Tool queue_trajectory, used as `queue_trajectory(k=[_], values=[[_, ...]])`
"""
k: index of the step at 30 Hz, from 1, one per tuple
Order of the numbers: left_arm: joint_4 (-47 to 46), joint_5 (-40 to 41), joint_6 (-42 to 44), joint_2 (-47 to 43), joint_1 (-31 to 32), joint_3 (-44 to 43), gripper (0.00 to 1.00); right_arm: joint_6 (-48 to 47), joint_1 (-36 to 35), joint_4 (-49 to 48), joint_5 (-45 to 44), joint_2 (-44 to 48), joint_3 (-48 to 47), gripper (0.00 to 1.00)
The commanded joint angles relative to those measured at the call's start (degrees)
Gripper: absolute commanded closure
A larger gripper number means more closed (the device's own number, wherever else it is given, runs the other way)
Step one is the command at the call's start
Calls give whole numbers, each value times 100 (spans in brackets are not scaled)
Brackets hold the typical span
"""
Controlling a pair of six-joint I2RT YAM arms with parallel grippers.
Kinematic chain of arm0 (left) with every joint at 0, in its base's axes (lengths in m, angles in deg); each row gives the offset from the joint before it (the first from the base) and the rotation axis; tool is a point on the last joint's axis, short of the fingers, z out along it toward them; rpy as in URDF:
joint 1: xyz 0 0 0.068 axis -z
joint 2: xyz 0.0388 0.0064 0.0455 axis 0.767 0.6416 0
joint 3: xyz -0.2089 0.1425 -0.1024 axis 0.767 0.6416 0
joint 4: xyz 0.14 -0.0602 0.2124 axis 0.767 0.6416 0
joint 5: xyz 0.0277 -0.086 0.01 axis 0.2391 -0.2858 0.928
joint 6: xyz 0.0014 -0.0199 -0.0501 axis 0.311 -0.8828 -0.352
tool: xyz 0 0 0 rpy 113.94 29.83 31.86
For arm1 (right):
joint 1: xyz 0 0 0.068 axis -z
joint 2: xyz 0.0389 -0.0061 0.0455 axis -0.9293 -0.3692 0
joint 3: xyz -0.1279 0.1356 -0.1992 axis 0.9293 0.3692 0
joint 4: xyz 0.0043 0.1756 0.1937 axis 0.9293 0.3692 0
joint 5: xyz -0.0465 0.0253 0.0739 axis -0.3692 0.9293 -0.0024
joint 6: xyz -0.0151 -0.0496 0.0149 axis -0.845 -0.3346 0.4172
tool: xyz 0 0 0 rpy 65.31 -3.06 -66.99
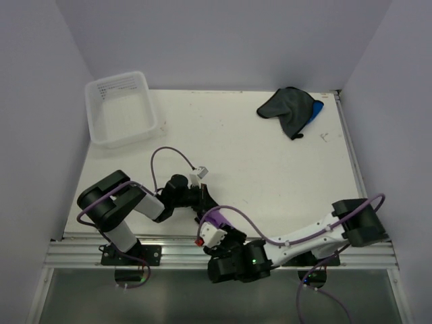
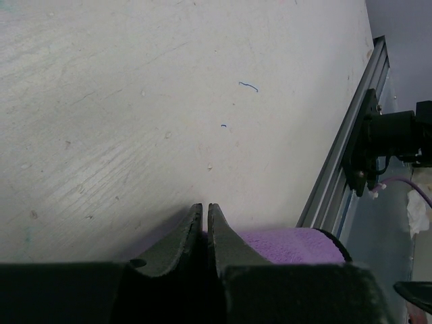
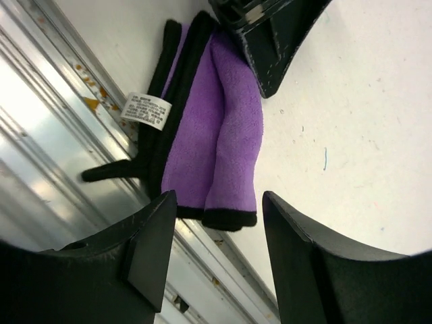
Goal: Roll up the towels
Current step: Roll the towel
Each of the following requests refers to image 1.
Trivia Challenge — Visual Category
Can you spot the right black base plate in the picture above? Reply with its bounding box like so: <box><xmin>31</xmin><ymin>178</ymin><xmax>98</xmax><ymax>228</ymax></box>
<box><xmin>282</xmin><ymin>252</ymin><xmax>341</xmax><ymax>267</ymax></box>

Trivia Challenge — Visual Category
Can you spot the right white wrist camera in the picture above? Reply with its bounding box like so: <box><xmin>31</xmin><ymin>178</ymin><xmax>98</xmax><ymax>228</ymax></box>
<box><xmin>195</xmin><ymin>222</ymin><xmax>227</xmax><ymax>248</ymax></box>

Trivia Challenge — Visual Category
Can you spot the purple towel black trim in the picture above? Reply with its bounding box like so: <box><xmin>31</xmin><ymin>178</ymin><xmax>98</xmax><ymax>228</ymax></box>
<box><xmin>204</xmin><ymin>210</ymin><xmax>232</xmax><ymax>228</ymax></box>

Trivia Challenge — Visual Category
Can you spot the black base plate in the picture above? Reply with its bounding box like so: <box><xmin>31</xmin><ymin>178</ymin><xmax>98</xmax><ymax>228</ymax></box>
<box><xmin>282</xmin><ymin>252</ymin><xmax>341</xmax><ymax>267</ymax></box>
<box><xmin>99</xmin><ymin>244</ymin><xmax>162</xmax><ymax>267</ymax></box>

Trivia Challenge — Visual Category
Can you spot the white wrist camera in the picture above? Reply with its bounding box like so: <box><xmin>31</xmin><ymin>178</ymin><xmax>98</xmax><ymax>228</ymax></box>
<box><xmin>189</xmin><ymin>166</ymin><xmax>209</xmax><ymax>187</ymax></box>
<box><xmin>195</xmin><ymin>222</ymin><xmax>227</xmax><ymax>248</ymax></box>

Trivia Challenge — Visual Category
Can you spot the grey towel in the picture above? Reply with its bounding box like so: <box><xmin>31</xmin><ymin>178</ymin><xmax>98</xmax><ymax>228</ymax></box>
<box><xmin>256</xmin><ymin>86</ymin><xmax>318</xmax><ymax>140</ymax></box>

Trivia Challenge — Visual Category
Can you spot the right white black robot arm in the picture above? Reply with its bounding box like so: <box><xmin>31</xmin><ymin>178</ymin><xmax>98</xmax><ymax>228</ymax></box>
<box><xmin>195</xmin><ymin>198</ymin><xmax>389</xmax><ymax>284</ymax></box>

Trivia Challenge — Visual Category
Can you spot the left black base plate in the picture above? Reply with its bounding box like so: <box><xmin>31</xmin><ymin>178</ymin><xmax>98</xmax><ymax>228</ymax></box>
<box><xmin>99</xmin><ymin>244</ymin><xmax>162</xmax><ymax>267</ymax></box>

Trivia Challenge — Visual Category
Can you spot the white plastic basket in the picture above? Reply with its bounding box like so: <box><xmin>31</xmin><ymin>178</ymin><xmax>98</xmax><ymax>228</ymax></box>
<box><xmin>84</xmin><ymin>71</ymin><xmax>162</xmax><ymax>149</ymax></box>

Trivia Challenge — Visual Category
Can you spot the aluminium mounting rail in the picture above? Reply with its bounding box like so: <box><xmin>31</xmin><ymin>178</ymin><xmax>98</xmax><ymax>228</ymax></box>
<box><xmin>43</xmin><ymin>236</ymin><xmax>398</xmax><ymax>269</ymax></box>

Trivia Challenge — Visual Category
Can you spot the purple cable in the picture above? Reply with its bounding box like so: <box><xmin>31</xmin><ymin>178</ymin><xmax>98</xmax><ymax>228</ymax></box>
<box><xmin>197</xmin><ymin>192</ymin><xmax>386</xmax><ymax>324</ymax></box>
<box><xmin>76</xmin><ymin>146</ymin><xmax>196</xmax><ymax>290</ymax></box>

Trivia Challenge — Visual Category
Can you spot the aluminium table edge rail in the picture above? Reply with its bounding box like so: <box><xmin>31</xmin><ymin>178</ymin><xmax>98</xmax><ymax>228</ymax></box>
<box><xmin>333</xmin><ymin>89</ymin><xmax>382</xmax><ymax>242</ymax></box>

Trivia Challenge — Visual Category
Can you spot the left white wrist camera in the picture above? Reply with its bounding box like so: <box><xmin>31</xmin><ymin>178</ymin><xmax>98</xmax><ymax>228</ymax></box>
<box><xmin>189</xmin><ymin>166</ymin><xmax>209</xmax><ymax>187</ymax></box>

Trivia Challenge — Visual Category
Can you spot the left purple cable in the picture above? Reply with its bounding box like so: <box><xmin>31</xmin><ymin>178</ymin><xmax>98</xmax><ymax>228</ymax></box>
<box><xmin>76</xmin><ymin>146</ymin><xmax>196</xmax><ymax>290</ymax></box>

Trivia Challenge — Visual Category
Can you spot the blue towel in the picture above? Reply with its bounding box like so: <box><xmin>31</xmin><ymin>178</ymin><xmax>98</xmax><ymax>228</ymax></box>
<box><xmin>308</xmin><ymin>101</ymin><xmax>324</xmax><ymax>124</ymax></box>

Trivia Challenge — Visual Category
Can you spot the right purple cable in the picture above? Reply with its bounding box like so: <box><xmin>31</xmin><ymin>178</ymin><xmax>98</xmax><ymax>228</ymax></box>
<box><xmin>197</xmin><ymin>192</ymin><xmax>386</xmax><ymax>324</ymax></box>

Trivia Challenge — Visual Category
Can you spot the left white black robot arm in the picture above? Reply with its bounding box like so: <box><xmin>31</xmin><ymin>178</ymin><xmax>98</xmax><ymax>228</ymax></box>
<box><xmin>77</xmin><ymin>170</ymin><xmax>218</xmax><ymax>265</ymax></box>

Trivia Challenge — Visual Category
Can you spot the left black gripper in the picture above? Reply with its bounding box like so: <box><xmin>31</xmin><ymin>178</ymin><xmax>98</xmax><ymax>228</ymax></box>
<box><xmin>172</xmin><ymin>182</ymin><xmax>220</xmax><ymax>213</ymax></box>

